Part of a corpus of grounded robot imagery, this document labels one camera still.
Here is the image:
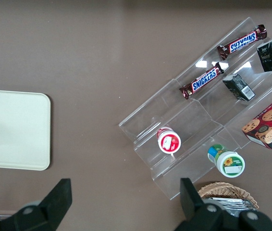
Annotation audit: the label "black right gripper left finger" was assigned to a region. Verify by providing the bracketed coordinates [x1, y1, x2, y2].
[0, 178, 73, 231]

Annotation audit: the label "clear acrylic stepped stand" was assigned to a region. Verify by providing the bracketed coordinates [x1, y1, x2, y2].
[118, 78, 249, 201]
[174, 16, 272, 149]

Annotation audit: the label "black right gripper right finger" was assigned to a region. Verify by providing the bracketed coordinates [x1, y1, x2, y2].
[174, 177, 272, 231]

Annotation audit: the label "Snickers chocolate bar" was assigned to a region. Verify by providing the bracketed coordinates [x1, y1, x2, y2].
[179, 62, 225, 100]
[217, 24, 268, 61]

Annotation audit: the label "red plaid cookie box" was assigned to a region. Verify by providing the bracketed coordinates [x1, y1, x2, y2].
[241, 89, 272, 150]

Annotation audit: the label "green sunflower lid jar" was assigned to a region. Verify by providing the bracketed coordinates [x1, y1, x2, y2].
[207, 143, 246, 178]

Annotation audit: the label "red lid yogurt cup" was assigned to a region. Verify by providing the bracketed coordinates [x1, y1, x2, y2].
[157, 126, 182, 154]

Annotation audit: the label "cream plastic tray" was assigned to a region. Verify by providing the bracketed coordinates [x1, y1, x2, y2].
[0, 89, 52, 171]

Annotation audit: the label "silver foil packets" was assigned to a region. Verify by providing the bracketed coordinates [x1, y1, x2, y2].
[202, 196, 257, 217]

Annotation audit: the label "light tan wicker basket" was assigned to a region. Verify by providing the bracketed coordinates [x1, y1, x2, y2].
[197, 182, 260, 210]

